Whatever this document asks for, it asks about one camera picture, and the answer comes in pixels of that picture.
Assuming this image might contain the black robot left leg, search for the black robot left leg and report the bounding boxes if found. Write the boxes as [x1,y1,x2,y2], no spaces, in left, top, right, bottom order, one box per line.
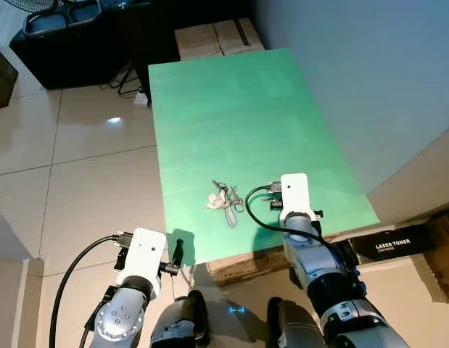
[149,289,212,348]

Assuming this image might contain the black robot leg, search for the black robot leg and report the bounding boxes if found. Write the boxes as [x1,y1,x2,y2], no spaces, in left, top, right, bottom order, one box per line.
[266,296,328,348]
[149,289,212,348]

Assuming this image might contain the key bunch with white charm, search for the key bunch with white charm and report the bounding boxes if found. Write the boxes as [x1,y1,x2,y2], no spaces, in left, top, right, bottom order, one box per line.
[205,181,246,228]

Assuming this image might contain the brown support box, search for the brown support box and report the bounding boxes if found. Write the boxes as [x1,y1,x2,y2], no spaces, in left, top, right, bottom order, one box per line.
[205,249,301,289]

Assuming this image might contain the black laser toner box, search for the black laser toner box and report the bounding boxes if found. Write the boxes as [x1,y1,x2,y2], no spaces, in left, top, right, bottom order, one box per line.
[350,224,436,266]

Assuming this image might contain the green table board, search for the green table board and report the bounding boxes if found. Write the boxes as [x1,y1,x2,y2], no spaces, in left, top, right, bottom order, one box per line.
[147,47,382,266]

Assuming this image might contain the black robot right leg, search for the black robot right leg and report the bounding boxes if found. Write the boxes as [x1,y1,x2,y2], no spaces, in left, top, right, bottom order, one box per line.
[266,296,328,348]

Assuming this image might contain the white power strip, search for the white power strip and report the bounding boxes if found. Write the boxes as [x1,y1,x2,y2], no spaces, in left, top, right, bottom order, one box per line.
[133,90,152,108]

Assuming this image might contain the brown cardboard box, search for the brown cardboard box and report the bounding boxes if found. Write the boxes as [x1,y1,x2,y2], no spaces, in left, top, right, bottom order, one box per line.
[173,24,223,61]
[213,17,266,56]

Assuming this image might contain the black low cabinet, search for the black low cabinet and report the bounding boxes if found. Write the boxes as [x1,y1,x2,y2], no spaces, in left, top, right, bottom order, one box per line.
[9,0,255,91]

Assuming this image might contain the dark brown box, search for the dark brown box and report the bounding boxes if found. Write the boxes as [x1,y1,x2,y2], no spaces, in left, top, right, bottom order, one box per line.
[0,42,20,112]

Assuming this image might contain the black plastic tray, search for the black plastic tray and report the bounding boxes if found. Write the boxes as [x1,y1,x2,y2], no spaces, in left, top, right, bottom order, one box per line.
[24,7,71,38]
[65,0,103,27]

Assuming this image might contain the black fan grille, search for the black fan grille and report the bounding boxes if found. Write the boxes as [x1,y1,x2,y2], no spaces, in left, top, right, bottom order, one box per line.
[2,0,59,12]

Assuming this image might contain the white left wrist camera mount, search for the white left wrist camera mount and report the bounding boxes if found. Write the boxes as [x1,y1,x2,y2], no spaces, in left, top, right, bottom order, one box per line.
[115,228,168,299]

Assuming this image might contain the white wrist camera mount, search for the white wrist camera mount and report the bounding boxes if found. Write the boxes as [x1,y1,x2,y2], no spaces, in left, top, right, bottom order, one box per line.
[280,173,317,222]
[115,228,168,299]

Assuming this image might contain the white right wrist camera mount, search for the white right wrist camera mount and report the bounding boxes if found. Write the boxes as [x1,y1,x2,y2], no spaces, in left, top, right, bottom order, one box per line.
[280,173,317,222]

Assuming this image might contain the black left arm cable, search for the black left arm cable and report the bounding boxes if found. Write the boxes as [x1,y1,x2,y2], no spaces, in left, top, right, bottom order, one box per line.
[49,232,133,348]

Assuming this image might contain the black floor cable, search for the black floor cable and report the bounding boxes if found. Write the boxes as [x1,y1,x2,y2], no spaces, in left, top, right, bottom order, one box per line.
[99,61,147,96]

